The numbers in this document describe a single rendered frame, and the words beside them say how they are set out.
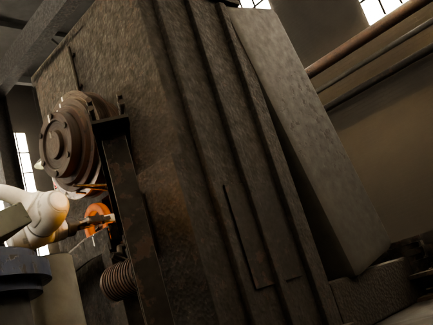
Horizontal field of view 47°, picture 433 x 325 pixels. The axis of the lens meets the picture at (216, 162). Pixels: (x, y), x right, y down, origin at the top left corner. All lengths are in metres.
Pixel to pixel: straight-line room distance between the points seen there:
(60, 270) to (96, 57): 1.37
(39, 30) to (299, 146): 6.58
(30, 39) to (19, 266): 8.28
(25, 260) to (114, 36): 1.78
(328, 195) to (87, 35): 1.38
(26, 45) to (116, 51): 6.71
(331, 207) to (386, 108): 5.62
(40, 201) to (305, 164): 1.29
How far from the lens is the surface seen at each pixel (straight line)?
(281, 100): 2.53
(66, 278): 1.24
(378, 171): 8.05
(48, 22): 8.33
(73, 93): 2.26
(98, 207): 2.12
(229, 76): 2.34
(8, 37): 13.25
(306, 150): 2.50
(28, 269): 0.62
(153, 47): 2.10
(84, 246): 2.19
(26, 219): 1.12
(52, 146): 2.21
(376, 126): 8.07
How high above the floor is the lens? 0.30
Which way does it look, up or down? 15 degrees up
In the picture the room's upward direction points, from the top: 17 degrees counter-clockwise
